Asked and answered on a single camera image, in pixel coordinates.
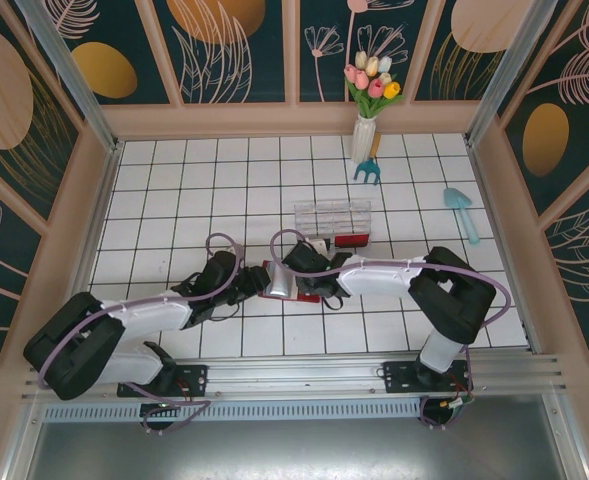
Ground tulip bouquet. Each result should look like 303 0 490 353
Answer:
342 49 405 121

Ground slotted cable duct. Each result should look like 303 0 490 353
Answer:
42 401 424 422

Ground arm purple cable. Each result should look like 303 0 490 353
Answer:
36 232 245 435
269 228 514 431

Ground white ribbed vase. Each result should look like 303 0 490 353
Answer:
350 114 379 165

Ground blue garden fork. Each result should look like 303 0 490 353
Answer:
353 133 381 186

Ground coloured wire bundle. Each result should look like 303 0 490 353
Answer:
441 374 476 416

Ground red card holder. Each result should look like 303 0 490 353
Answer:
257 258 321 305

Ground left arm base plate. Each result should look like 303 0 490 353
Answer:
117 363 210 399

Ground clear plastic organizer box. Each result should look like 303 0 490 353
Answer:
293 200 374 250

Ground aluminium mounting rail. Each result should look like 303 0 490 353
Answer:
21 353 570 404

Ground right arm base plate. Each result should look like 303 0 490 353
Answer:
382 359 475 394

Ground light blue trowel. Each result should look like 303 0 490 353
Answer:
442 187 481 246

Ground aluminium frame post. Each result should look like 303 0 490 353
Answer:
463 0 548 146
26 0 123 154

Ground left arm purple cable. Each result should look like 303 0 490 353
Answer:
36 232 245 435

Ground red card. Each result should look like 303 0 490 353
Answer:
334 234 370 250

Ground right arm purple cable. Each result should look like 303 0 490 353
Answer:
269 228 514 431

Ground red wires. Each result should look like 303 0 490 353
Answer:
173 377 198 401

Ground left gripper thin black cable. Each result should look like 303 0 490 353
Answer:
206 299 241 322

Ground grey metal panel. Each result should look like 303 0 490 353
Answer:
23 394 575 480

